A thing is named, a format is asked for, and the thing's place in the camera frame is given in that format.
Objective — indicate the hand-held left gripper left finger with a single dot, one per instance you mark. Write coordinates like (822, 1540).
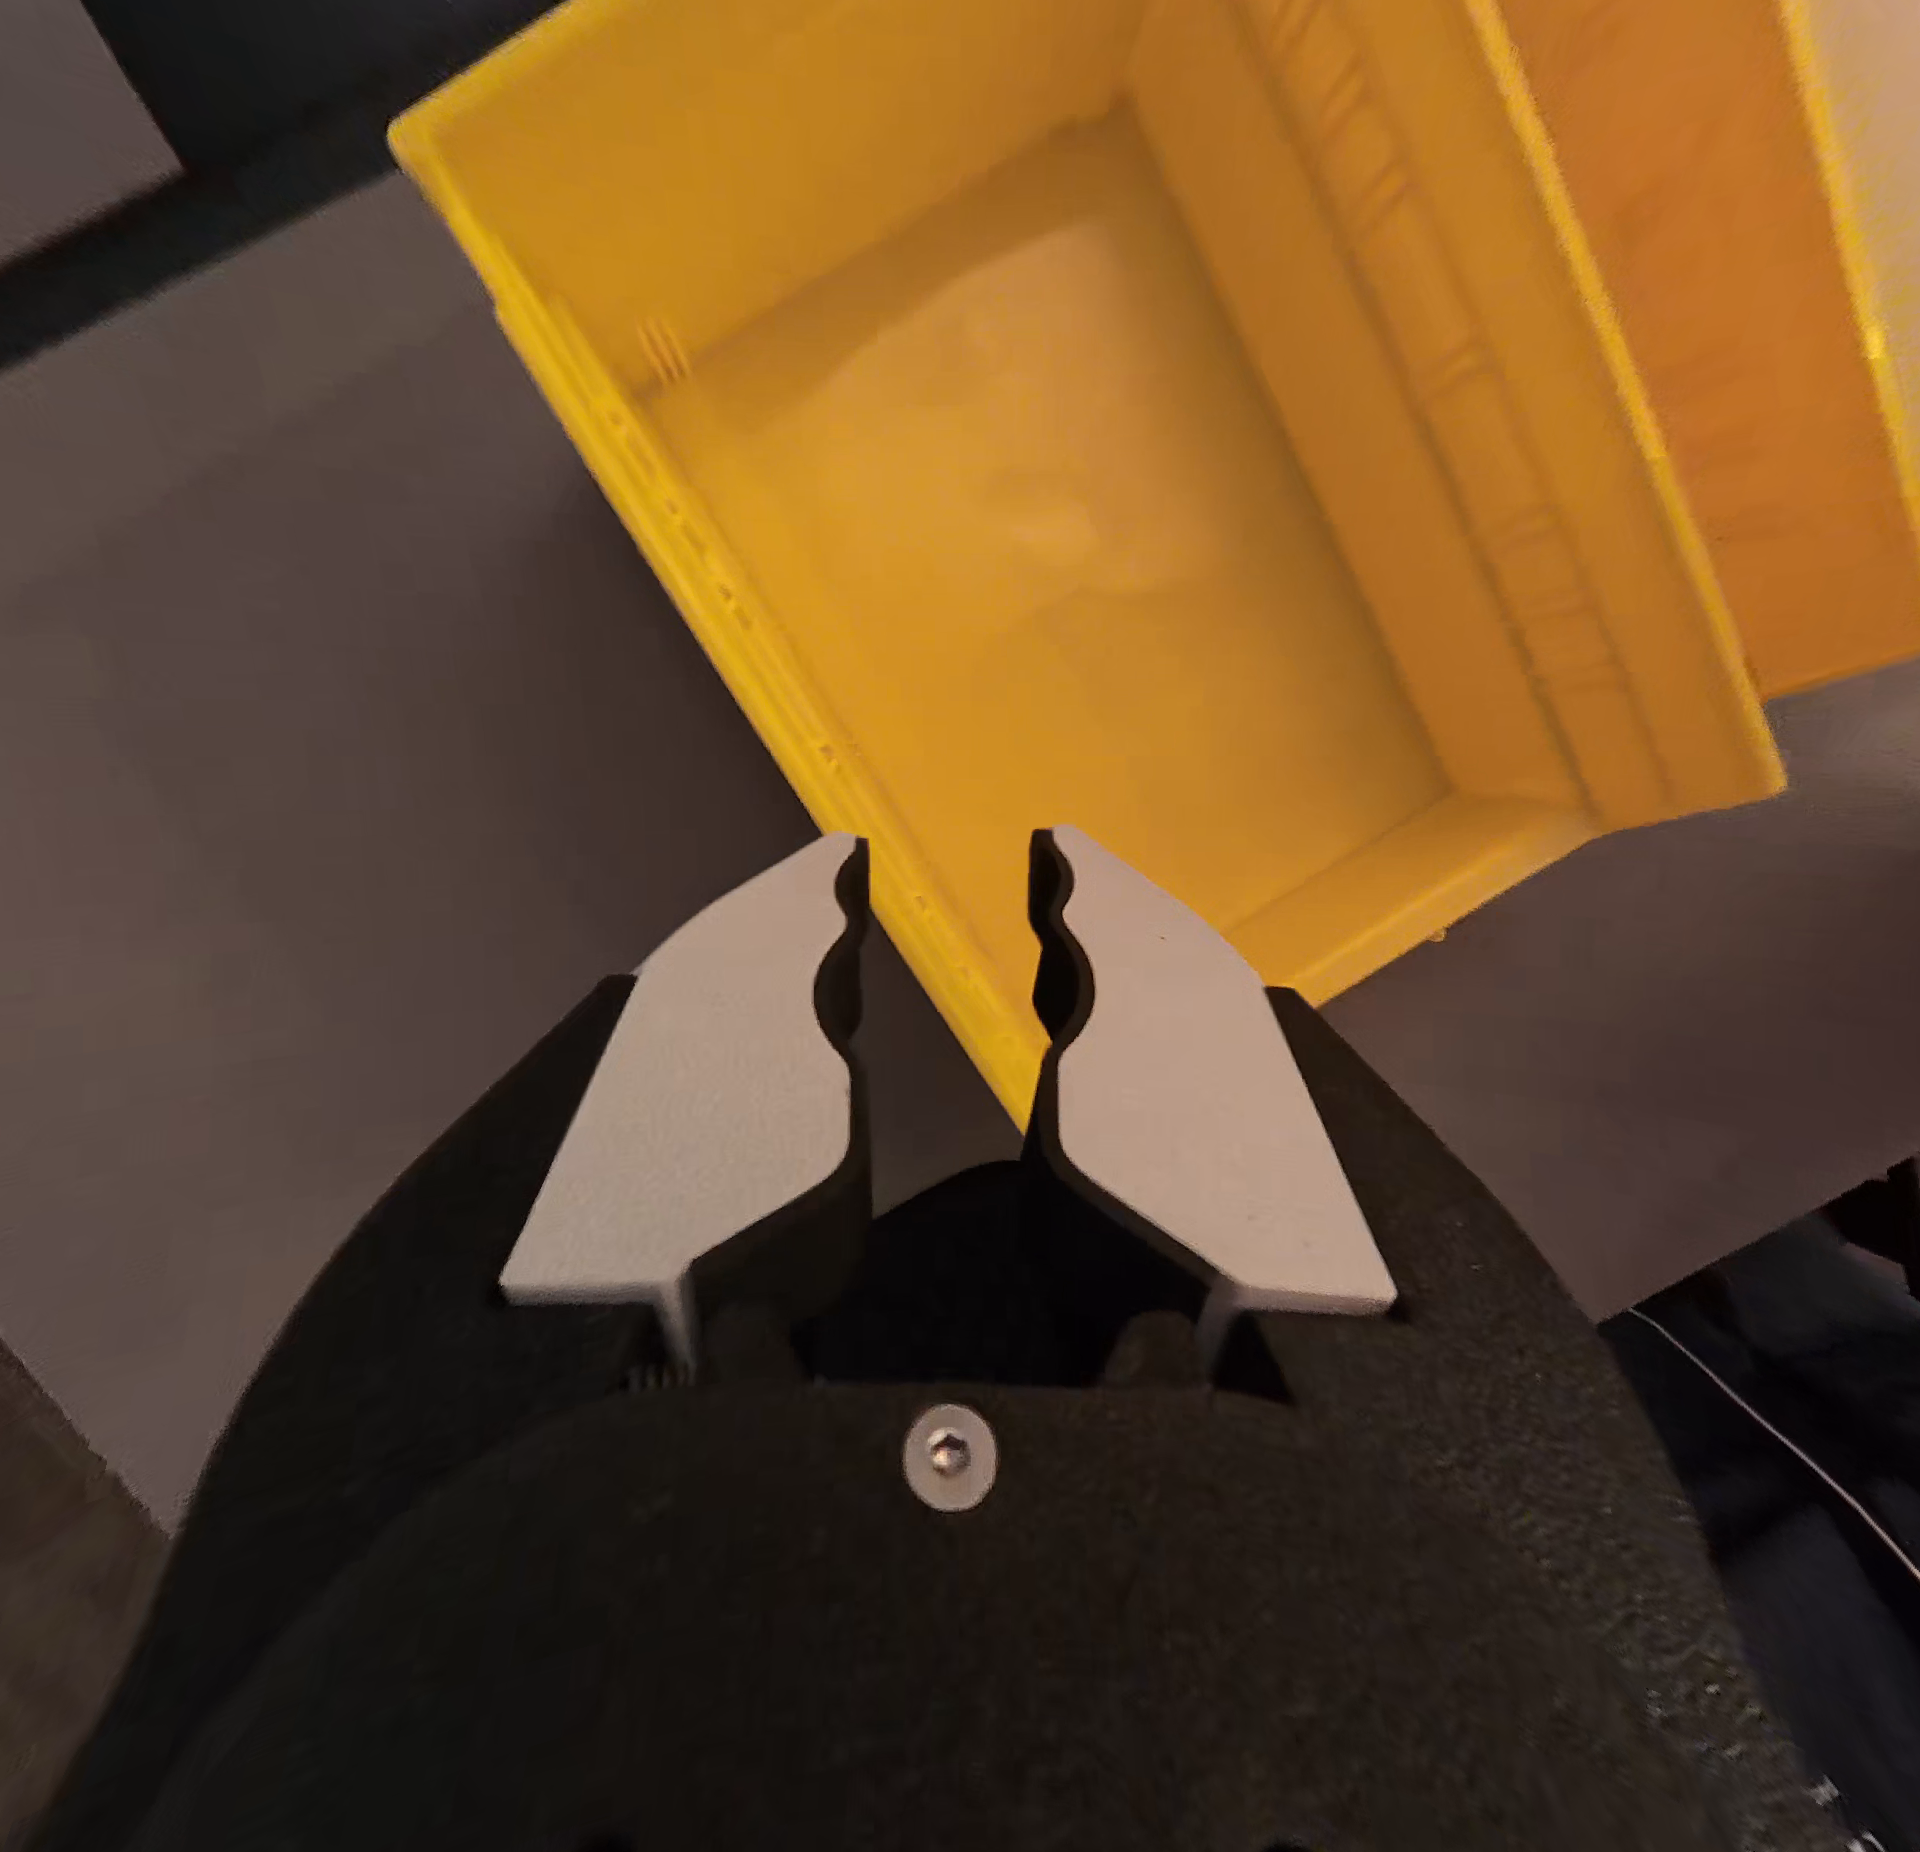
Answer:
(705, 1134)

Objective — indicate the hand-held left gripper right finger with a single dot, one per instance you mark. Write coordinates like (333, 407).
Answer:
(1215, 1134)

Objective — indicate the yellow plastic bin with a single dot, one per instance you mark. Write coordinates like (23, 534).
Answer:
(1771, 295)
(1052, 532)

